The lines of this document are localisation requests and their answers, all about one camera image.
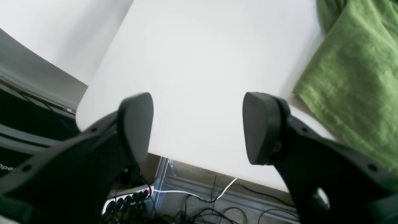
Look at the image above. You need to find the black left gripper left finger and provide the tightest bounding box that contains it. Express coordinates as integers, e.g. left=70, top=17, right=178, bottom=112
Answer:
left=0, top=92, right=154, bottom=224

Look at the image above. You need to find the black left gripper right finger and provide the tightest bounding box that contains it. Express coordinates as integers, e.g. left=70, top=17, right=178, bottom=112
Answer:
left=243, top=92, right=398, bottom=224

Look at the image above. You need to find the green T-shirt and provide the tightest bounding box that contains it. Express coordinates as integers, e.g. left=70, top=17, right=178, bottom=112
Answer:
left=293, top=0, right=398, bottom=175

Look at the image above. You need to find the white power strip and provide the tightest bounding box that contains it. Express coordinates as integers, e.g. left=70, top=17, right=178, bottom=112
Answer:
left=101, top=185, right=155, bottom=215

